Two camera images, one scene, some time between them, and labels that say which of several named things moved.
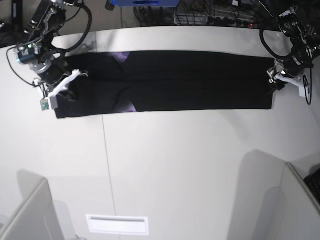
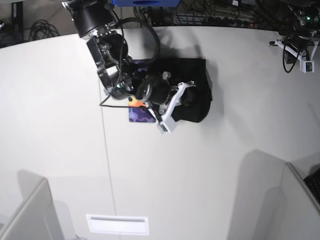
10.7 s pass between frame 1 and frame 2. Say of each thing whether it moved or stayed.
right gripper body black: moved
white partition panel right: stayed
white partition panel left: stayed
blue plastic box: stayed
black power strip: stayed
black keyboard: stayed
